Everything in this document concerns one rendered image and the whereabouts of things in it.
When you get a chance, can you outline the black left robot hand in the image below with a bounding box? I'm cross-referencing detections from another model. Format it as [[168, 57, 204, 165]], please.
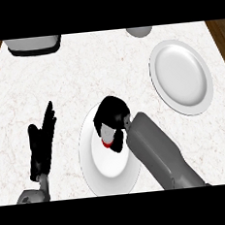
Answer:
[[22, 100, 63, 183]]

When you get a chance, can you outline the red and grey can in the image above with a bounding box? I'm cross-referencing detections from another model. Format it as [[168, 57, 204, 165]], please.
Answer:
[[99, 122, 117, 149]]

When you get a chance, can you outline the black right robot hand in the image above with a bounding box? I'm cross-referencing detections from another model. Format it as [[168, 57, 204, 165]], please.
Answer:
[[90, 93, 136, 156]]

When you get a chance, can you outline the grey rounded object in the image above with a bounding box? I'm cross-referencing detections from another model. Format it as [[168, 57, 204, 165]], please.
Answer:
[[125, 26, 155, 40]]

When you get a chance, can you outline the white plate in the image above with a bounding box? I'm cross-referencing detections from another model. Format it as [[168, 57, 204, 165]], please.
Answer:
[[74, 99, 145, 199], [145, 35, 217, 120]]

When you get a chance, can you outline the white and black appliance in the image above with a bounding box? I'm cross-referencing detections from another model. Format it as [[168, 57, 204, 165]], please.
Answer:
[[2, 35, 64, 59]]

